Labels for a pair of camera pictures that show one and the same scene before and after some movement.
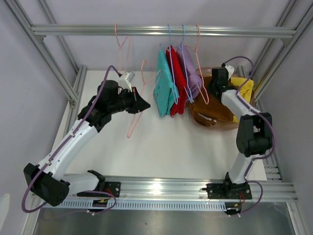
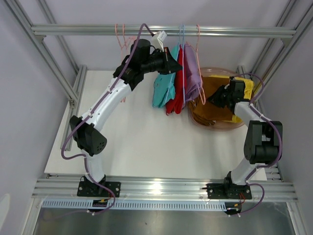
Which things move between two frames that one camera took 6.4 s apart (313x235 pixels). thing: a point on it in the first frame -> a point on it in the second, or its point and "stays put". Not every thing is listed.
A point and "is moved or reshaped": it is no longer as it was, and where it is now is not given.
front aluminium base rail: x=190 y=187 stays put
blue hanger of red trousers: x=182 y=46 -> x=182 y=42
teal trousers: x=165 y=91 is moved or reshaped
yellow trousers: x=247 y=90 stays put
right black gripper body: x=211 y=85 -> x=226 y=95
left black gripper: x=134 y=95 -> x=169 y=65
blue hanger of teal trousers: x=168 y=47 -> x=181 y=37
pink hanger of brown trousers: x=153 y=78 -> x=126 y=43
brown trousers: x=206 y=109 stays put
